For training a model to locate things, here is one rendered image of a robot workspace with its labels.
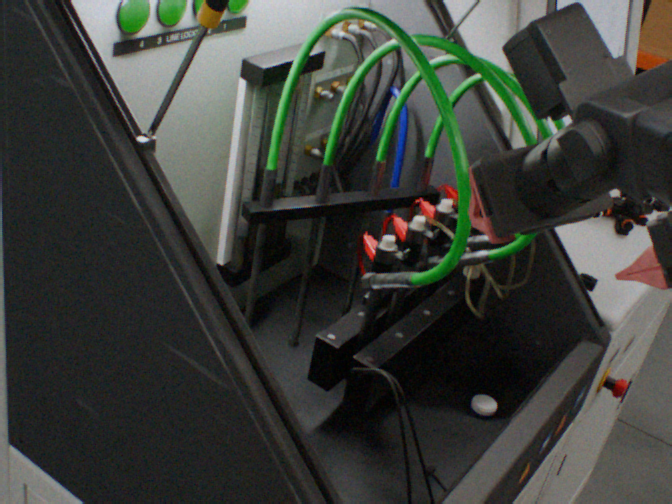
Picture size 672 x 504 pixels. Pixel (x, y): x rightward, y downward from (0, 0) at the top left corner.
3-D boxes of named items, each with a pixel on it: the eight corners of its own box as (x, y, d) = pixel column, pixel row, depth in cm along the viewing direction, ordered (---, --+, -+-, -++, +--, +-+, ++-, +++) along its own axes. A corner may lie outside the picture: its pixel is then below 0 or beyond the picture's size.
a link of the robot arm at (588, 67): (604, 172, 50) (727, 114, 51) (516, 1, 51) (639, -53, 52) (540, 208, 62) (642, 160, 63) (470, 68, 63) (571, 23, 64)
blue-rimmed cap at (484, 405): (488, 421, 131) (491, 414, 131) (465, 408, 133) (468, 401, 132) (499, 409, 134) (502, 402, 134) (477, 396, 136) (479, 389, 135)
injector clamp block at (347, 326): (354, 451, 121) (375, 368, 113) (298, 416, 125) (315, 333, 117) (463, 349, 146) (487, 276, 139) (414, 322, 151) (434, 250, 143)
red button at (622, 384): (614, 409, 149) (625, 386, 146) (593, 397, 151) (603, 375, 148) (624, 395, 153) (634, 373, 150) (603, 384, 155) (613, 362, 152)
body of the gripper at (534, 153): (469, 164, 68) (507, 134, 61) (578, 138, 71) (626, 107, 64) (493, 241, 68) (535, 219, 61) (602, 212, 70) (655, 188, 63)
